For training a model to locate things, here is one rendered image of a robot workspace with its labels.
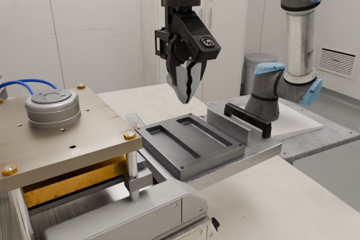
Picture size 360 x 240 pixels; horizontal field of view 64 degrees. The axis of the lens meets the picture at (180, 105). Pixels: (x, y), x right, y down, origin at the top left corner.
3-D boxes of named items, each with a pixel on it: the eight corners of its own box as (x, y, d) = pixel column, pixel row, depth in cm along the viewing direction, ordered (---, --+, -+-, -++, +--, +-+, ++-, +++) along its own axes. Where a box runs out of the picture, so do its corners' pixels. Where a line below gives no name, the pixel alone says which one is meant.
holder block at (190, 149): (180, 182, 53) (180, 170, 52) (134, 137, 69) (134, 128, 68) (244, 155, 61) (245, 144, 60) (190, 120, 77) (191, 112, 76)
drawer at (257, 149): (175, 204, 53) (175, 170, 50) (127, 151, 70) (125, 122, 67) (280, 156, 68) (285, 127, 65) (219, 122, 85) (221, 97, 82)
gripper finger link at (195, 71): (185, 94, 67) (185, 55, 63) (200, 102, 62) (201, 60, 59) (174, 97, 65) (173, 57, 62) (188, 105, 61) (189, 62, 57)
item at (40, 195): (15, 222, 38) (-2, 162, 34) (4, 148, 55) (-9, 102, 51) (134, 178, 47) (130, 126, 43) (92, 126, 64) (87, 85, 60)
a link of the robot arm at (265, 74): (260, 87, 130) (265, 57, 125) (287, 95, 122) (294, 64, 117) (245, 91, 122) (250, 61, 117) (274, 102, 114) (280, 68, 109)
